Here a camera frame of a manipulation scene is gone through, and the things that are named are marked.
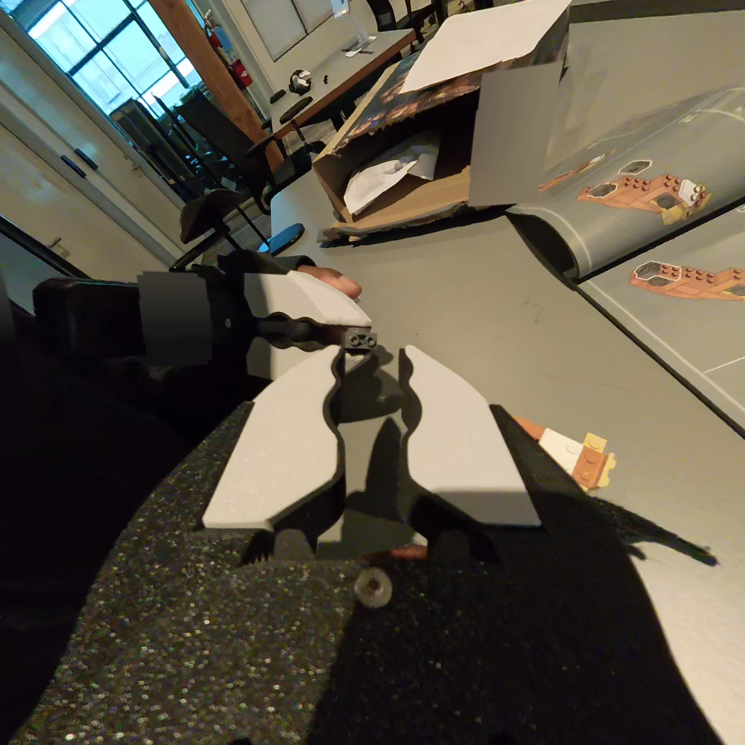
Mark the red fire extinguisher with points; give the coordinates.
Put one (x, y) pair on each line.
(215, 38)
(240, 73)

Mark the torn cardboard box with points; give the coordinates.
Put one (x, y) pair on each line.
(407, 192)

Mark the white cabinet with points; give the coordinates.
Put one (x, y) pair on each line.
(35, 192)

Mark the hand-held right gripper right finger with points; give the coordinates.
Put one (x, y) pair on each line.
(465, 454)

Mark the grey background table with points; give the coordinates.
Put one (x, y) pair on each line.
(349, 75)

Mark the large glass window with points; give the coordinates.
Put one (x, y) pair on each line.
(116, 52)

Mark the white black headset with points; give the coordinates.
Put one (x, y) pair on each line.
(300, 81)

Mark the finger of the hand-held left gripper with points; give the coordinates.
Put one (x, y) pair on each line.
(262, 361)
(302, 297)

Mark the grey desk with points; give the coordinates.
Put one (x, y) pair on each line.
(465, 291)

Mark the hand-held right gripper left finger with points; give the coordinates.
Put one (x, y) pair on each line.
(279, 442)

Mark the grey instruction booklet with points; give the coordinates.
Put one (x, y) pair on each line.
(657, 273)

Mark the white paper wrapper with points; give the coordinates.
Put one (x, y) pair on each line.
(384, 174)

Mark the person's left forearm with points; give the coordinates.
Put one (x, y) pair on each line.
(262, 262)

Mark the black chair with headrest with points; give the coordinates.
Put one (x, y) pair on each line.
(209, 209)

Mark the person's left hand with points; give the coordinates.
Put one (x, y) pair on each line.
(337, 282)

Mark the clear acrylic stand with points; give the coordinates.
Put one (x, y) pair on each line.
(352, 29)

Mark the black mesh office chair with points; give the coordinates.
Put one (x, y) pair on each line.
(221, 134)

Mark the black chair armrest pad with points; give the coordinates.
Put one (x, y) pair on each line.
(287, 238)

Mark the small dark grey brick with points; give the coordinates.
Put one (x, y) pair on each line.
(359, 339)

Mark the brown brick model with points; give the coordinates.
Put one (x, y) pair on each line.
(573, 457)

